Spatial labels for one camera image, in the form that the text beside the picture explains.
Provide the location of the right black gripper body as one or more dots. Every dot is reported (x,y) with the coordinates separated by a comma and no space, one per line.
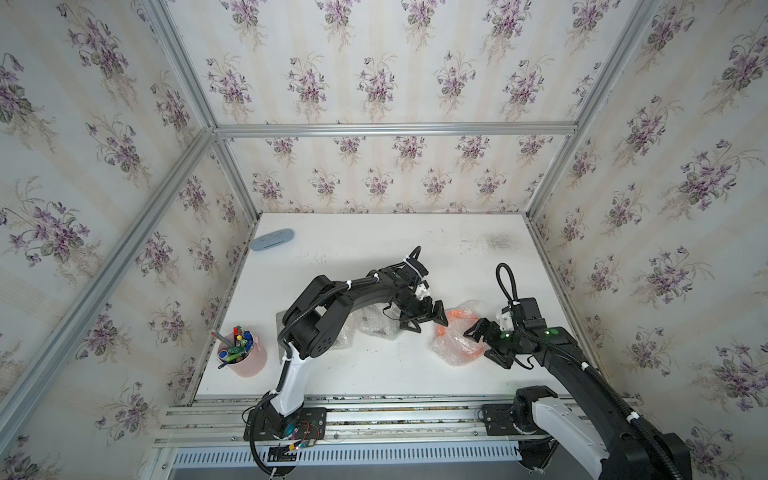
(504,342)

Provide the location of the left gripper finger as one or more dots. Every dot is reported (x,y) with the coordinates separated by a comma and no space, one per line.
(413,325)
(438,316)

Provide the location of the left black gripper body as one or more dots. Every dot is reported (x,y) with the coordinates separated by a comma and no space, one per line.
(414,308)

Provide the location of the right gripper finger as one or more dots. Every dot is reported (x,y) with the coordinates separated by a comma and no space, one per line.
(503,359)
(477,332)

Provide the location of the bubble wrap around orange plate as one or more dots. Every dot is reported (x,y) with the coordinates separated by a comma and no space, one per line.
(481,308)

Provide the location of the orange dinner plate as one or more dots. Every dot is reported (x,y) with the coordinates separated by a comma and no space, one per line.
(450,344)

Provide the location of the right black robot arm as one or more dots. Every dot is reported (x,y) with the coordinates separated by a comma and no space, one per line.
(608,437)

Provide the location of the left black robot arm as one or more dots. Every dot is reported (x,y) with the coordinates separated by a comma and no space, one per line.
(312,324)

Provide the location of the middle bubble wrapped plate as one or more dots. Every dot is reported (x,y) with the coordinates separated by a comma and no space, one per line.
(379,320)

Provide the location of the bubble wrapped plate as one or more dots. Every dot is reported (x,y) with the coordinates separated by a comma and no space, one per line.
(346,336)
(379,320)

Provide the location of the left bubble wrapped plate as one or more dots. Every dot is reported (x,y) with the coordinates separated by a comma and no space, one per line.
(346,336)

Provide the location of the white vented panel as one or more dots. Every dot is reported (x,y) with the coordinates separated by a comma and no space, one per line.
(357,454)

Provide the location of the grey flat block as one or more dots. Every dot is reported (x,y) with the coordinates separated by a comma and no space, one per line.
(280,325)

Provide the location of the pink pen cup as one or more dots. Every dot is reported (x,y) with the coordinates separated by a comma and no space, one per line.
(240,351)

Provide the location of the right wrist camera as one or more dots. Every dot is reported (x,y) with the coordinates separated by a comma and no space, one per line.
(505,320)

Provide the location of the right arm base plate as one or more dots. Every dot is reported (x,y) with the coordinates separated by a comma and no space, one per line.
(509,419)

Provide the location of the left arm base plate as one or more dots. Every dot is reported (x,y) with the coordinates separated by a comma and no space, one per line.
(265,423)

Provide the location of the aluminium front rail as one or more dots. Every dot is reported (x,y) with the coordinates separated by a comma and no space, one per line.
(218,422)

